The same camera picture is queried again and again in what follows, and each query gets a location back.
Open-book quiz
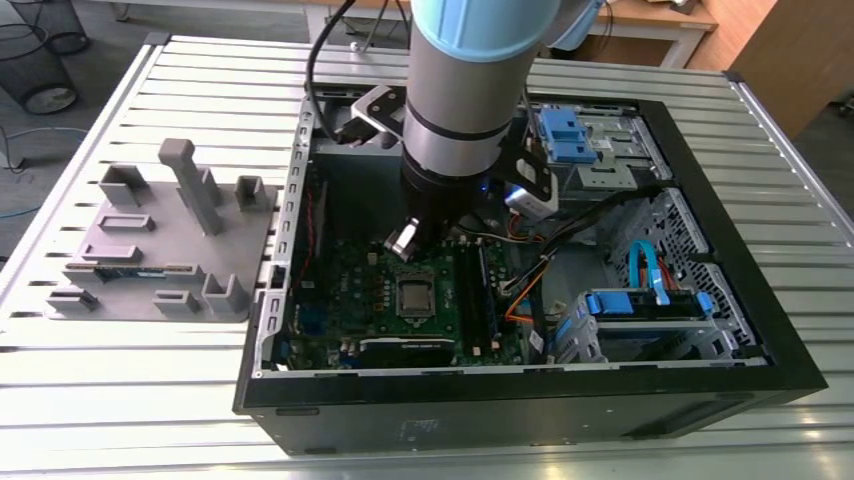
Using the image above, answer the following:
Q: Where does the grey parts rack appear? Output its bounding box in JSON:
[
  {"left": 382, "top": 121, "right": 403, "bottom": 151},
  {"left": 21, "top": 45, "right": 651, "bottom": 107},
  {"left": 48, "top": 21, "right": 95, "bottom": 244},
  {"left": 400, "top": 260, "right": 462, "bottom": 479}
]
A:
[{"left": 43, "top": 137, "right": 282, "bottom": 324}]

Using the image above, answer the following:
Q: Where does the black RAM slot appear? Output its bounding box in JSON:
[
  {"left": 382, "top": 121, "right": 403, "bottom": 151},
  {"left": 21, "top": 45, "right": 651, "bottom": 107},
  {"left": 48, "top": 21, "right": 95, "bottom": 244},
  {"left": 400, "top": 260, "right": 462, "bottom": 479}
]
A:
[
  {"left": 456, "top": 239, "right": 478, "bottom": 355},
  {"left": 474, "top": 238, "right": 495, "bottom": 354},
  {"left": 483, "top": 238, "right": 505, "bottom": 351},
  {"left": 464, "top": 238, "right": 487, "bottom": 355}
]

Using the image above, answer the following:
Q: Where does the orange data wire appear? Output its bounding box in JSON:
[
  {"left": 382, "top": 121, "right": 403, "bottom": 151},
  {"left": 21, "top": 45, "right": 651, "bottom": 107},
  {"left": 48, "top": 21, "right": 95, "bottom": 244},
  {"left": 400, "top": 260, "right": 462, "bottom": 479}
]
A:
[{"left": 503, "top": 274, "right": 546, "bottom": 327}]

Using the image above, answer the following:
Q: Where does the silver perforated disk bay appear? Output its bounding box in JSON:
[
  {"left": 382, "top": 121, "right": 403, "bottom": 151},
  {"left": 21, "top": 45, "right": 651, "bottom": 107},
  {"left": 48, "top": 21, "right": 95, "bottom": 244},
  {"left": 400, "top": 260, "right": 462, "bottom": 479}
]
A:
[{"left": 543, "top": 187, "right": 769, "bottom": 366}]

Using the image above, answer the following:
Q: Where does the hard disk in blue carrier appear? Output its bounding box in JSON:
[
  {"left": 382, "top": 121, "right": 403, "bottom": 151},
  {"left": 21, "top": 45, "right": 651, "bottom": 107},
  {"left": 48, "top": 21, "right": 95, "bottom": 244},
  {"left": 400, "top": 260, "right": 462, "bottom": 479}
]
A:
[{"left": 583, "top": 289, "right": 714, "bottom": 322}]

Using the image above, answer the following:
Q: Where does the red black twisted wire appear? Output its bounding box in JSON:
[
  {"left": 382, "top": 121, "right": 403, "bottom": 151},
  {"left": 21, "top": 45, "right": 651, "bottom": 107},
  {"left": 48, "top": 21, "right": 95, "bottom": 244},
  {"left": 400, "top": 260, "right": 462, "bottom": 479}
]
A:
[{"left": 295, "top": 187, "right": 320, "bottom": 282}]

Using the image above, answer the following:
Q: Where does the black silver-rimmed wrist camera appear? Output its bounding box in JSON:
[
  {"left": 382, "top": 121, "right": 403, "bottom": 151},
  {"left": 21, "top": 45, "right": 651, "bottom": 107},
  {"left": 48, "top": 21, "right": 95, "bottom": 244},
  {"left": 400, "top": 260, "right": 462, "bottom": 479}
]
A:
[{"left": 347, "top": 85, "right": 410, "bottom": 151}]

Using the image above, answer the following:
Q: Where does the black wire bundle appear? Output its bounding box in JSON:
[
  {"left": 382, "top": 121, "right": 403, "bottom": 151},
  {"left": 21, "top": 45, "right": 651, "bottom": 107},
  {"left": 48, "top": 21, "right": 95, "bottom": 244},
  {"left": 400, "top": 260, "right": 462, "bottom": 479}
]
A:
[{"left": 459, "top": 222, "right": 539, "bottom": 246}]

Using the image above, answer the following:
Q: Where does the grey power supply unit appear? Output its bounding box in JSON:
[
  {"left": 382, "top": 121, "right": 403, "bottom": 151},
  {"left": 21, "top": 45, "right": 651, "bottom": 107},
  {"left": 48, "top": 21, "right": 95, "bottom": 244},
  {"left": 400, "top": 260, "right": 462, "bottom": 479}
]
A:
[{"left": 310, "top": 102, "right": 410, "bottom": 236}]

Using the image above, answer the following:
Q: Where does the wooden desk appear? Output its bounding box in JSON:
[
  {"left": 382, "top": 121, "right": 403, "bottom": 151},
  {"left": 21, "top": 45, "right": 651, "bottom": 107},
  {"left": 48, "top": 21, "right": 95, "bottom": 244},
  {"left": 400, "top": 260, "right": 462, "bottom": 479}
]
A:
[{"left": 586, "top": 0, "right": 721, "bottom": 71}]

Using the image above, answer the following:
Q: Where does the blue RAM stick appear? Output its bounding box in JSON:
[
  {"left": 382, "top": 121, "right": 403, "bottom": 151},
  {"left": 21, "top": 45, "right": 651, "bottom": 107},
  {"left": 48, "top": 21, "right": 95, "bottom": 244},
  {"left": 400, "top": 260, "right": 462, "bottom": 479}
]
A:
[{"left": 66, "top": 263, "right": 195, "bottom": 282}]

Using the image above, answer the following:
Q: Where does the pale blue empty carrier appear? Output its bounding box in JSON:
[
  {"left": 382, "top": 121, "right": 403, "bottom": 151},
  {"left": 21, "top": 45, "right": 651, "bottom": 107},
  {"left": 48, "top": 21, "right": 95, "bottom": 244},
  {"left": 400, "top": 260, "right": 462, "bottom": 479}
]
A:
[{"left": 551, "top": 307, "right": 586, "bottom": 364}]

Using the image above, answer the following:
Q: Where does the wooden cabinet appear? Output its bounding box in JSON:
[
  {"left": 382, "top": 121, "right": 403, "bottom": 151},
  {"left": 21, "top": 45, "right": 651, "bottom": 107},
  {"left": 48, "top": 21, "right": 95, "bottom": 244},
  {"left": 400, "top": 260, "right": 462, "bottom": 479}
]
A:
[{"left": 726, "top": 0, "right": 854, "bottom": 144}]

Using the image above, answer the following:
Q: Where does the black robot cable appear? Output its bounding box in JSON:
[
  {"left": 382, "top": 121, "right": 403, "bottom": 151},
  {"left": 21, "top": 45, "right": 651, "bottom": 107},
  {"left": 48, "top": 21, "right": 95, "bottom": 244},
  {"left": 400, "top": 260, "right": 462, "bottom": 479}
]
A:
[{"left": 303, "top": 0, "right": 362, "bottom": 149}]

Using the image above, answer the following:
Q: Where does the black flat wire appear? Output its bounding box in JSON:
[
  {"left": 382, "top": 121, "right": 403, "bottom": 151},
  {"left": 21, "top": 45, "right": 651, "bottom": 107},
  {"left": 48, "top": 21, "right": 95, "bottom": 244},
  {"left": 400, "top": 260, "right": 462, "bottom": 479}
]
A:
[{"left": 503, "top": 183, "right": 669, "bottom": 296}]

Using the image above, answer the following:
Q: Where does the black mesh wastebasket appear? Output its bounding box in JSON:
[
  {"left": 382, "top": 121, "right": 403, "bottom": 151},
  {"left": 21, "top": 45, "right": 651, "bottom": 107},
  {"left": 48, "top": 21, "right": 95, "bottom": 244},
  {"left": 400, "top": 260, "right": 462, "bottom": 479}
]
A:
[
  {"left": 36, "top": 0, "right": 94, "bottom": 55},
  {"left": 0, "top": 22, "right": 80, "bottom": 117}
]

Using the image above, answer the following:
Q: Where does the green motherboard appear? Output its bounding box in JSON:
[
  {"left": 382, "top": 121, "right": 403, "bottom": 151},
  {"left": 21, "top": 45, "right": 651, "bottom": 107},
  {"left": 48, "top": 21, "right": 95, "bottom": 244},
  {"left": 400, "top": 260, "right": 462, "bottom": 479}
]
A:
[{"left": 286, "top": 234, "right": 529, "bottom": 371}]

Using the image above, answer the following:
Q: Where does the grey metal disk bay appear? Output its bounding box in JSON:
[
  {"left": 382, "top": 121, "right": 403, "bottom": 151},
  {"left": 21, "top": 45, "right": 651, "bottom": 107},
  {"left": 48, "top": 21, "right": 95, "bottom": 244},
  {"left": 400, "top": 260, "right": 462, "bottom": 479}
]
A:
[{"left": 526, "top": 104, "right": 675, "bottom": 219}]

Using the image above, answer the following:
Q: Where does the blue disk carrier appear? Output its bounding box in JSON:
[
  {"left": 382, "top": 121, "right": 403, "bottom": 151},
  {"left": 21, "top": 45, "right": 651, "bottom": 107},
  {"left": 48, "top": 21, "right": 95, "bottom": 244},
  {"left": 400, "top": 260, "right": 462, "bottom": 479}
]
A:
[
  {"left": 551, "top": 141, "right": 598, "bottom": 164},
  {"left": 541, "top": 107, "right": 589, "bottom": 144}
]

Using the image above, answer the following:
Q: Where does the red yellow wire bundle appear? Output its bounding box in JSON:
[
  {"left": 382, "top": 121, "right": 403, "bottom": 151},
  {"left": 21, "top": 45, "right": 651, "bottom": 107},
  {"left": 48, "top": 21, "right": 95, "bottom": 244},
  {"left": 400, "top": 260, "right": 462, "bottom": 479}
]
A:
[{"left": 506, "top": 212, "right": 539, "bottom": 245}]

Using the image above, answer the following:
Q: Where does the black open PC case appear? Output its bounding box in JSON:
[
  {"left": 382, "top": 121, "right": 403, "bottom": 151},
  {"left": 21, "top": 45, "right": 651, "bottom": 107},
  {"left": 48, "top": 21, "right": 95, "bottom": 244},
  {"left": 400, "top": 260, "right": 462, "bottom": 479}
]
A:
[{"left": 230, "top": 82, "right": 829, "bottom": 456}]

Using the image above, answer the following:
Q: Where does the blue data wire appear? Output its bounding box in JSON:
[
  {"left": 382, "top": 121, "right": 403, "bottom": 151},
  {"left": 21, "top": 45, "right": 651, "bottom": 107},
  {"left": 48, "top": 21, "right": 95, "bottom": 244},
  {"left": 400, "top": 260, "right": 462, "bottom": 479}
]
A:
[{"left": 627, "top": 239, "right": 671, "bottom": 307}]

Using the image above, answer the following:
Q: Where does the black graphics card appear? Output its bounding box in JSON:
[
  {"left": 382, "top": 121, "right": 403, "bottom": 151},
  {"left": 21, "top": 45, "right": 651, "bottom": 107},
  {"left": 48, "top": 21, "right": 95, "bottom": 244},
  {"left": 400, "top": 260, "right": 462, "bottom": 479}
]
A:
[{"left": 358, "top": 335, "right": 459, "bottom": 370}]

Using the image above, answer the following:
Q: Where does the metal socket cover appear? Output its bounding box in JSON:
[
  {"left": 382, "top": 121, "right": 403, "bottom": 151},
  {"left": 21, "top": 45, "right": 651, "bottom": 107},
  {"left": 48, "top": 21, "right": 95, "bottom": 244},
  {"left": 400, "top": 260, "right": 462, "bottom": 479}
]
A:
[{"left": 394, "top": 272, "right": 440, "bottom": 320}]

